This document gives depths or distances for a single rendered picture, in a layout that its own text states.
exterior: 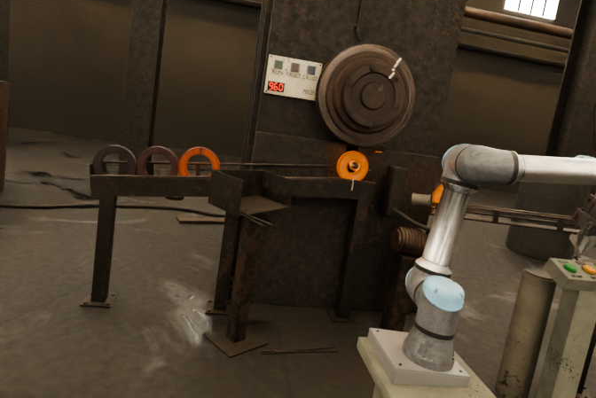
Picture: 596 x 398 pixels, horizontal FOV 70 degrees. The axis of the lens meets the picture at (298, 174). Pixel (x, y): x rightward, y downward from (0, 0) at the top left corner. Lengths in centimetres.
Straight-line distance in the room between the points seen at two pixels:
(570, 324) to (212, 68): 711
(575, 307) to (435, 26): 140
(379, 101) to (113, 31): 681
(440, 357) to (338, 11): 157
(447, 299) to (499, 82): 857
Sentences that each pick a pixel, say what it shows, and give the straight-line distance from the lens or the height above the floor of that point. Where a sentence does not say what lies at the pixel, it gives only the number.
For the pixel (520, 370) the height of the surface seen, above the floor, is 13.
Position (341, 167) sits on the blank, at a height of 76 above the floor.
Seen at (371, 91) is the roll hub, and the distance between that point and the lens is 195.
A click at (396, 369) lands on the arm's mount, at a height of 35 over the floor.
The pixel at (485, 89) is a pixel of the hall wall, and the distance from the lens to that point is 955.
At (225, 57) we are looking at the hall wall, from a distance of 808.
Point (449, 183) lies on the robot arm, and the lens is 140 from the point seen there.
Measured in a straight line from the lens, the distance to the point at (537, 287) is 190.
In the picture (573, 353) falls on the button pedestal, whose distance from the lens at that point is 190.
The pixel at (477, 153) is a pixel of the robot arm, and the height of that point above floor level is 95.
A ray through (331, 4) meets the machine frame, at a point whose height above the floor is 152.
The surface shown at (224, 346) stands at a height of 1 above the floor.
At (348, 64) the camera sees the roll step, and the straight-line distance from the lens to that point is 201.
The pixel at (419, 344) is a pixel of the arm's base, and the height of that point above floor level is 39.
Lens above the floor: 99
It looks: 8 degrees down
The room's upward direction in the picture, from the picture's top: 9 degrees clockwise
